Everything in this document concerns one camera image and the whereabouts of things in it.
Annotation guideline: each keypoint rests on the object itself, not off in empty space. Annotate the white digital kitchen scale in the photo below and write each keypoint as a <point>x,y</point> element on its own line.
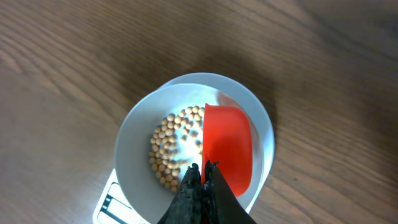
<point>113,206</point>

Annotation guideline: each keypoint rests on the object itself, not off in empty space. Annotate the soybeans in white bowl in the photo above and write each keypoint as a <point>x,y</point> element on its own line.
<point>176,143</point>

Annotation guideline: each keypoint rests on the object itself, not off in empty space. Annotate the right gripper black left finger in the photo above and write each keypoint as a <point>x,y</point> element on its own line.
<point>186,205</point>

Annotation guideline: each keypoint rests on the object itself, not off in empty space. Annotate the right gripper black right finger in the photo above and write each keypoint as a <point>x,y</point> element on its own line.
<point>220,204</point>

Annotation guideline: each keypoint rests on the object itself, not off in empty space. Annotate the orange measuring scoop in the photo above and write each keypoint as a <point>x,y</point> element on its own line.
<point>227,140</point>

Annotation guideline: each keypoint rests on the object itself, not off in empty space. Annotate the white round bowl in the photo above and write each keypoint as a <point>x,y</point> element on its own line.
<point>134,143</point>

